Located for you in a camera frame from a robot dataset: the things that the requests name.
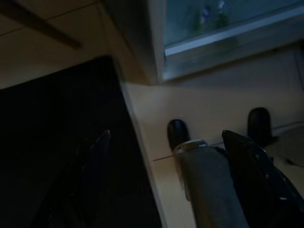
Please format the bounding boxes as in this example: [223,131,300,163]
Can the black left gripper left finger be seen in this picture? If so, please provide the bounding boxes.
[35,129,112,228]

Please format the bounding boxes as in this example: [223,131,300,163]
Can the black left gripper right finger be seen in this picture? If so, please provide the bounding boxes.
[221,129,304,228]

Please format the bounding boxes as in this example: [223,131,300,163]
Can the fridge glass shelf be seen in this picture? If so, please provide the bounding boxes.
[163,0,304,57]

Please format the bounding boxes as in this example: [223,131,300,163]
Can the steel fridge body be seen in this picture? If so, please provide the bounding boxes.
[104,0,304,84]

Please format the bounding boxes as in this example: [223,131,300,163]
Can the grey left robot leg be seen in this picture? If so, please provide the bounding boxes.
[173,139,250,228]

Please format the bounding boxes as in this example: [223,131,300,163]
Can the black right robot foot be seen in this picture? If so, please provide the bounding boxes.
[247,107,278,145]

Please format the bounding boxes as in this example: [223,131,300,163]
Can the black robot foot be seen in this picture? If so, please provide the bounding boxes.
[247,107,278,145]
[167,118,192,152]

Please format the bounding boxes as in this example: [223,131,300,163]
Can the black floor mat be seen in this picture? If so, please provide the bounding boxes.
[0,55,164,228]

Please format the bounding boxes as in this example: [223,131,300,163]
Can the black left robot foot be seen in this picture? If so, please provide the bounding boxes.
[167,118,192,152]

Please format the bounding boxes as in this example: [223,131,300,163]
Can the wooden dining table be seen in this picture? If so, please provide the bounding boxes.
[0,0,83,49]

